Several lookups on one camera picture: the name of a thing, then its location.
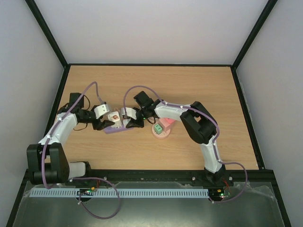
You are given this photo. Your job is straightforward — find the white charger plug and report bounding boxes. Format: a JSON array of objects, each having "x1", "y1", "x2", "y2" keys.
[{"x1": 122, "y1": 119, "x2": 130, "y2": 128}]

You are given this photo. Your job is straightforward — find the purple power strip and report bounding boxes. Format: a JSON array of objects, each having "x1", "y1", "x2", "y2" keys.
[{"x1": 103, "y1": 125, "x2": 132, "y2": 134}]

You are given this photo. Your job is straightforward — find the white tiger cube plug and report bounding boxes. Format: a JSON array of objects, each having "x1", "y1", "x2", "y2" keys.
[{"x1": 107, "y1": 111, "x2": 122, "y2": 128}]

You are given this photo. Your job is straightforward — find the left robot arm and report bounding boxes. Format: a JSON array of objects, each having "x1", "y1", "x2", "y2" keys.
[{"x1": 27, "y1": 93, "x2": 114, "y2": 186}]

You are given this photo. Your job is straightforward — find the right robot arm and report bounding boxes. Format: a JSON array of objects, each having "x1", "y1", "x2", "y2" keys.
[{"x1": 121, "y1": 91, "x2": 226, "y2": 185}]

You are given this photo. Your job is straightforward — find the green plug adapter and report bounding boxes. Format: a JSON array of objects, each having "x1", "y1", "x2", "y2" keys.
[{"x1": 154, "y1": 124, "x2": 163, "y2": 134}]

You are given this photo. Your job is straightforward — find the red pink plug adapter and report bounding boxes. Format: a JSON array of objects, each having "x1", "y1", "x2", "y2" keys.
[{"x1": 159, "y1": 118, "x2": 176, "y2": 132}]

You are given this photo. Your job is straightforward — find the round pink socket base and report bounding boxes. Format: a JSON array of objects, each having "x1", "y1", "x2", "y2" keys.
[{"x1": 151, "y1": 124, "x2": 171, "y2": 140}]

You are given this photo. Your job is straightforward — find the grey metal tray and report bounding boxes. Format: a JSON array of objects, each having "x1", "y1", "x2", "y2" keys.
[{"x1": 13, "y1": 182, "x2": 284, "y2": 227}]

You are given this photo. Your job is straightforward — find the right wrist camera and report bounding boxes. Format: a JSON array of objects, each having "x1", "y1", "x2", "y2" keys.
[{"x1": 120, "y1": 107, "x2": 137, "y2": 120}]

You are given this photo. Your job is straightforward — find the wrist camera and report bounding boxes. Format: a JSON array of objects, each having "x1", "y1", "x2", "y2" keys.
[
  {"x1": 120, "y1": 107, "x2": 137, "y2": 120},
  {"x1": 92, "y1": 102, "x2": 111, "y2": 119}
]

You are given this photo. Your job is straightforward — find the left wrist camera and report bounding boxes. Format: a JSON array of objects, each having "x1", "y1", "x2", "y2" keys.
[{"x1": 92, "y1": 102, "x2": 111, "y2": 119}]

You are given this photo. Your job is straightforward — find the black frame rail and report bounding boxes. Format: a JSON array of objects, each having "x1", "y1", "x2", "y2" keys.
[{"x1": 25, "y1": 169, "x2": 275, "y2": 185}]

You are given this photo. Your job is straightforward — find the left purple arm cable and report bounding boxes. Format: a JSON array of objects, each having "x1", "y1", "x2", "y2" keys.
[{"x1": 41, "y1": 81, "x2": 121, "y2": 218}]

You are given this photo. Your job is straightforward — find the white slotted cable duct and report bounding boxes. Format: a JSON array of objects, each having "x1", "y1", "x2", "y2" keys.
[{"x1": 29, "y1": 188, "x2": 209, "y2": 199}]

